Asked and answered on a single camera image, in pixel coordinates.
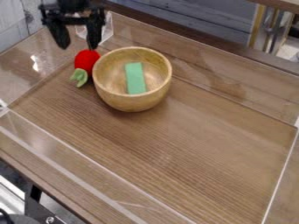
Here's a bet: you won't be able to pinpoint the clear acrylic stand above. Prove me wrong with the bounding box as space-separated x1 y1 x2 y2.
74 12 113 47

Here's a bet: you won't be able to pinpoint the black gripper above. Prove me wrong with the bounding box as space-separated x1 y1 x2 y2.
38 3 105 50

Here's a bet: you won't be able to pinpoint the wooden bowl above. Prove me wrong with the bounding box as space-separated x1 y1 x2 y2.
92 46 173 112

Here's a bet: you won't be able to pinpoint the red plush strawberry green leaves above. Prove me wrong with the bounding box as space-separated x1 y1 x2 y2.
69 49 100 88

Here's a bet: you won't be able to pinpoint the green rectangular block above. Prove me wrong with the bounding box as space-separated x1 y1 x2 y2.
125 62 146 95

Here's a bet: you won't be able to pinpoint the gold metal chair frame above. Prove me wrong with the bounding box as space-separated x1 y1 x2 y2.
248 0 299 55

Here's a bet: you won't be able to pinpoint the black table leg bracket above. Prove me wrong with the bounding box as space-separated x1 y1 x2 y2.
24 185 66 224

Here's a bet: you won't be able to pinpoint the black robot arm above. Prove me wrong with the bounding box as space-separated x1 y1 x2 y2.
38 0 106 50

